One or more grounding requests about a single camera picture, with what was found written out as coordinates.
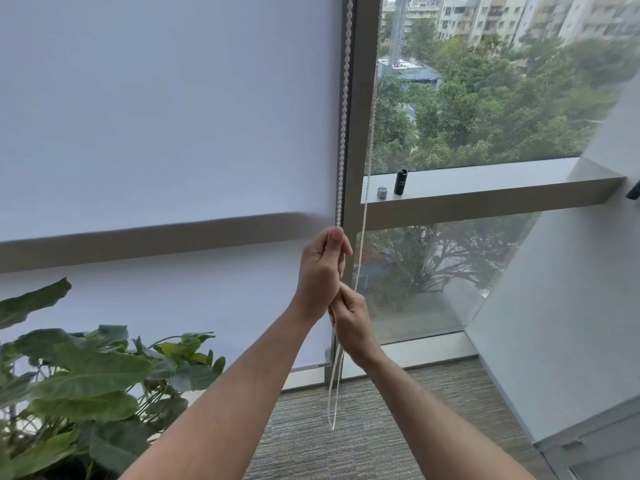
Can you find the person's left hand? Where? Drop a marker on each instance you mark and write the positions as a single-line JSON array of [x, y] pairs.
[[317, 274]]

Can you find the person's right forearm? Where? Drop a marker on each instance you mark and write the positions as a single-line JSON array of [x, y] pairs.
[[430, 424]]

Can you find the black wall fixture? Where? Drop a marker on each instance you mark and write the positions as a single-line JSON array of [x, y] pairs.
[[634, 189]]

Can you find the grey window frame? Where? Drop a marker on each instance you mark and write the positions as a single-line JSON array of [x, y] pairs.
[[365, 144]]

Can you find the person's left thumb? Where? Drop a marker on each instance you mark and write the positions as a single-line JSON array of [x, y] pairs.
[[336, 237]]

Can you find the apartment buildings outside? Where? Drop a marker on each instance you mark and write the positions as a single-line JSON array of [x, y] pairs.
[[505, 14]]

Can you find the person's right thumb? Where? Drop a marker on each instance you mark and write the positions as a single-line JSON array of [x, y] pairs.
[[354, 297]]

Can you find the white roller blind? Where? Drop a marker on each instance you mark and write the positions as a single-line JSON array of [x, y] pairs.
[[165, 144]]

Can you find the green trees outside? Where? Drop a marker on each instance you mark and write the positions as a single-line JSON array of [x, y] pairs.
[[490, 104]]

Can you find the black cylinder bottle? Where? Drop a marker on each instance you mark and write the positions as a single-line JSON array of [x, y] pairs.
[[400, 182]]

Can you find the person's right hand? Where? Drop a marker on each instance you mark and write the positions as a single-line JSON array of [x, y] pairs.
[[356, 327]]

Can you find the small silver cap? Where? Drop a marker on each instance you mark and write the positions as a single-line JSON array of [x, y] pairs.
[[382, 192]]

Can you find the green leafy potted plant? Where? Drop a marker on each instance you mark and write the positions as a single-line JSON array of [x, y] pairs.
[[85, 389]]

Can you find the white cabinet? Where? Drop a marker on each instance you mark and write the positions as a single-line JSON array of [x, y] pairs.
[[595, 444]]

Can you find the person's left forearm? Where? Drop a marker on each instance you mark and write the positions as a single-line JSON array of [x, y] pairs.
[[235, 394]]

